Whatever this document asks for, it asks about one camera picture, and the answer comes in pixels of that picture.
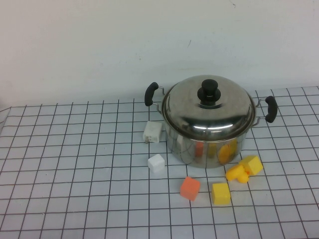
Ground white foam cube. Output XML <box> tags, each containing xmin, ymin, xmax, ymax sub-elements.
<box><xmin>148</xmin><ymin>153</ymin><xmax>166</xmax><ymax>174</ymax></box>

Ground yellow rubber duck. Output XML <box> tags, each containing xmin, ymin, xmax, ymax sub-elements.
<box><xmin>225</xmin><ymin>164</ymin><xmax>251</xmax><ymax>184</ymax></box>

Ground orange foam cube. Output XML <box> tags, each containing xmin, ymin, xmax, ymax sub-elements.
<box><xmin>179</xmin><ymin>176</ymin><xmax>201</xmax><ymax>201</ymax></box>

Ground stainless steel pot black handles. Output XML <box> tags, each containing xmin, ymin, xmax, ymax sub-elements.
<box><xmin>144</xmin><ymin>81</ymin><xmax>278</xmax><ymax>169</ymax></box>

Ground white charger plug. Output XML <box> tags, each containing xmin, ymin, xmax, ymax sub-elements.
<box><xmin>142</xmin><ymin>120</ymin><xmax>164</xmax><ymax>144</ymax></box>

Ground yellow foam cube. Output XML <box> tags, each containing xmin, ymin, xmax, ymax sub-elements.
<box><xmin>211</xmin><ymin>183</ymin><xmax>231</xmax><ymax>206</ymax></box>
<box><xmin>239</xmin><ymin>155</ymin><xmax>264</xmax><ymax>176</ymax></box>

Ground stainless steel lid black knob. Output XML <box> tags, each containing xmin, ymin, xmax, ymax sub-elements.
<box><xmin>161</xmin><ymin>74</ymin><xmax>256</xmax><ymax>142</ymax></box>

